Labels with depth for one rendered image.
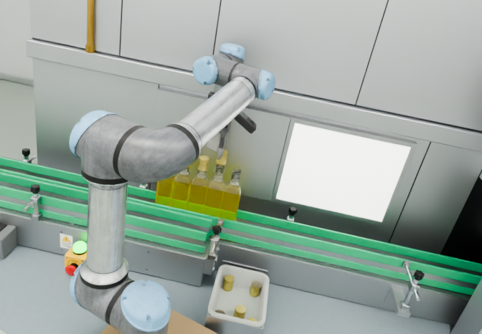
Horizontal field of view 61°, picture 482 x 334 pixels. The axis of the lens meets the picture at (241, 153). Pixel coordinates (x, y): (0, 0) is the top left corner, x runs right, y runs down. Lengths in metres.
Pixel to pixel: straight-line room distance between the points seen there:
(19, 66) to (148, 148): 4.66
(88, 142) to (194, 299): 0.74
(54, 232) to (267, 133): 0.80
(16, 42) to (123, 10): 3.93
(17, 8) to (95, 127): 4.42
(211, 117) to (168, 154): 0.15
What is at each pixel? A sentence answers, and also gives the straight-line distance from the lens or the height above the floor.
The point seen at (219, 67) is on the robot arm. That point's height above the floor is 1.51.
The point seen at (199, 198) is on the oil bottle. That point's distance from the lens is 1.42.
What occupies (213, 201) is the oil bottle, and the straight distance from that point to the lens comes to 1.42.
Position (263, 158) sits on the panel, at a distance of 1.48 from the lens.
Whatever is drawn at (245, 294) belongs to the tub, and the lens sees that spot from 1.47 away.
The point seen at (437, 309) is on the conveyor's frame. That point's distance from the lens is 1.67.
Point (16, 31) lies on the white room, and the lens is 5.33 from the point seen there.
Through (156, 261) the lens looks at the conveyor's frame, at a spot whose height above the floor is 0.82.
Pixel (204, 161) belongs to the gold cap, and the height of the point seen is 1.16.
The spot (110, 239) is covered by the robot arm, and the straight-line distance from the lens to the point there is 1.01.
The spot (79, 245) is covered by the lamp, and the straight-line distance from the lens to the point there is 1.47.
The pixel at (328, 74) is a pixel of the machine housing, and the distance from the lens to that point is 1.41.
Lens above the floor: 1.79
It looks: 26 degrees down
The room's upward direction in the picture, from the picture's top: 11 degrees clockwise
